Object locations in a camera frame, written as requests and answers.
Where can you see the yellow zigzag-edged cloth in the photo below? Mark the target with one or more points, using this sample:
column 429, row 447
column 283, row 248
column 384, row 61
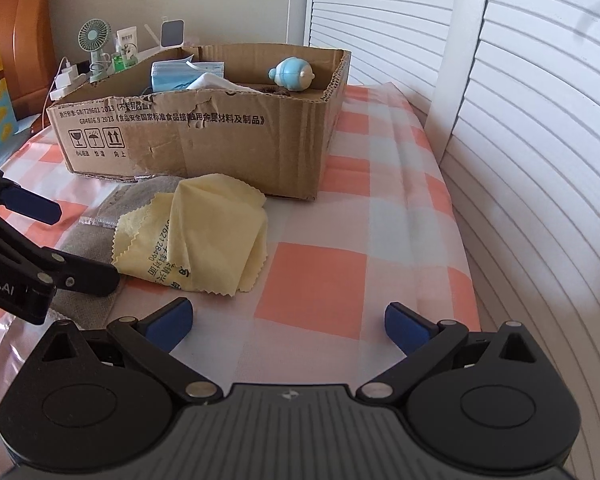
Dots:
column 215, row 230

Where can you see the white packet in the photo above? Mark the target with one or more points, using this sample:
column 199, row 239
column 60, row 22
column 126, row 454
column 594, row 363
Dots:
column 128, row 35

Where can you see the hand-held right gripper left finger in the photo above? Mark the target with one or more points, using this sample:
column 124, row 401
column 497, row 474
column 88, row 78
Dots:
column 172, row 323

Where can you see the brown hair scrunchie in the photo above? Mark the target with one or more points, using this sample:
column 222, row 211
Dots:
column 277, row 91

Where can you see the white cloth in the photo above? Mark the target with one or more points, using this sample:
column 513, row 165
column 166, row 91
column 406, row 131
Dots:
column 211, row 83

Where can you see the grey cloth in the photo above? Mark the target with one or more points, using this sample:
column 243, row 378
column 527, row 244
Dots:
column 140, row 195

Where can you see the small green desk fan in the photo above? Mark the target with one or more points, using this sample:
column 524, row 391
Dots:
column 94, row 35

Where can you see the wooden headboard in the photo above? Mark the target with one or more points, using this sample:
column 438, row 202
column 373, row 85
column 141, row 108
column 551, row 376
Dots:
column 25, row 10

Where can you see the brown cardboard box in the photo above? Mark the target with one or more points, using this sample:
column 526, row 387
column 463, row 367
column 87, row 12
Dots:
column 220, row 160

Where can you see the white louvred door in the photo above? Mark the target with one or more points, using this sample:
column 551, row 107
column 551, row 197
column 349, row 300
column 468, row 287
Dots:
column 545, row 160
column 385, row 15

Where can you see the pink white checked tablecloth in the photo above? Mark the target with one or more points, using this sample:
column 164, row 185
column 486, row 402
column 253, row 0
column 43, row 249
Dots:
column 310, row 280

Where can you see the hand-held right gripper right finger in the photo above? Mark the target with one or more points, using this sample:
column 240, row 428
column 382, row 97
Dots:
column 405, row 328

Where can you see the grey blue bed sheet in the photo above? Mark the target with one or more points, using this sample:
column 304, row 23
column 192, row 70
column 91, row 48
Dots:
column 30, row 122

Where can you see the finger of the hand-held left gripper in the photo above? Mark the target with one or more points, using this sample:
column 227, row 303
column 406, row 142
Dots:
column 32, row 206
column 80, row 275

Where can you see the blue white sheep toy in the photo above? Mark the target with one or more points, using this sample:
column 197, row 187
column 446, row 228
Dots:
column 292, row 72

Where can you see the green sanitizer bottle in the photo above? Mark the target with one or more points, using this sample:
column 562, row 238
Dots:
column 118, row 57

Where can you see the white standing mirror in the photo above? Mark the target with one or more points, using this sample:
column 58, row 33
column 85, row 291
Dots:
column 172, row 32

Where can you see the blue face mask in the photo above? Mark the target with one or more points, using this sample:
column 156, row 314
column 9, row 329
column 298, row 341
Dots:
column 175, row 77

